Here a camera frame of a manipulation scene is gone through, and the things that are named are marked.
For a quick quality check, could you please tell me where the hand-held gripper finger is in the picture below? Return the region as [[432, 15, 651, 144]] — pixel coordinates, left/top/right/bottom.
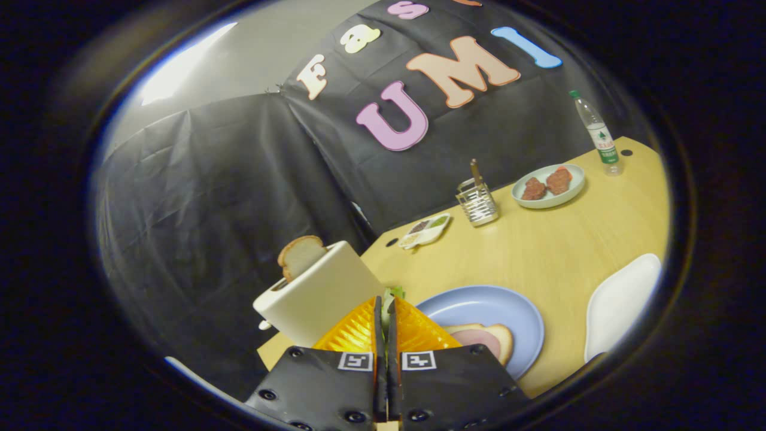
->
[[244, 295, 388, 431], [386, 296, 533, 431]]

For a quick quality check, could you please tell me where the green lettuce leaf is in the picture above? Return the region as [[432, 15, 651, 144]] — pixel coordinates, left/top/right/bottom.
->
[[382, 286, 406, 327]]

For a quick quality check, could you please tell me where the toasted bread slice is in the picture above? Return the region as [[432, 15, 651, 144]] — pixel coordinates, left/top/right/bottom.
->
[[277, 235, 329, 283]]

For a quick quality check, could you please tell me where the pink ham slice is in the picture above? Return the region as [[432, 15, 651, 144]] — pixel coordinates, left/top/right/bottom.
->
[[449, 329, 502, 360]]

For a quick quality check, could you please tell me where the white toaster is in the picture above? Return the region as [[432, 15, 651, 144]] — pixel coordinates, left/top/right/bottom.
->
[[253, 241, 387, 348]]

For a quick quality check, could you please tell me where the blue round plate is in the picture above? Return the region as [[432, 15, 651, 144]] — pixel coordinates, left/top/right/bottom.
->
[[415, 285, 545, 381]]

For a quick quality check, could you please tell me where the white bread slice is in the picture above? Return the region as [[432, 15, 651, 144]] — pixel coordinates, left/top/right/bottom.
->
[[443, 323, 514, 367]]

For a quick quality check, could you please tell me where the white divided condiment dish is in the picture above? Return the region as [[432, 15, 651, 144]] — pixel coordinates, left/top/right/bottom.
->
[[399, 213, 451, 250]]

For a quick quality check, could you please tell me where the white plate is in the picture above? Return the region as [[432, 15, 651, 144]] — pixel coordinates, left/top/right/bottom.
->
[[584, 253, 662, 363]]

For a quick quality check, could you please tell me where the black backdrop cloth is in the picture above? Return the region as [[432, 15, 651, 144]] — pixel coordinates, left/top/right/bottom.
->
[[93, 0, 653, 402]]

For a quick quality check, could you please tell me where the pale green plate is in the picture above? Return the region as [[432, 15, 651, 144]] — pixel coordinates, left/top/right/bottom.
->
[[511, 163, 586, 210]]

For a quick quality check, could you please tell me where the clear plastic water bottle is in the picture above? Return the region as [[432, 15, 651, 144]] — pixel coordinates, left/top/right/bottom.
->
[[569, 90, 623, 177]]

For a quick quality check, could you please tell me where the metal wire utensil holder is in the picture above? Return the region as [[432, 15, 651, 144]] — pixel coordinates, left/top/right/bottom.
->
[[455, 178, 499, 228]]

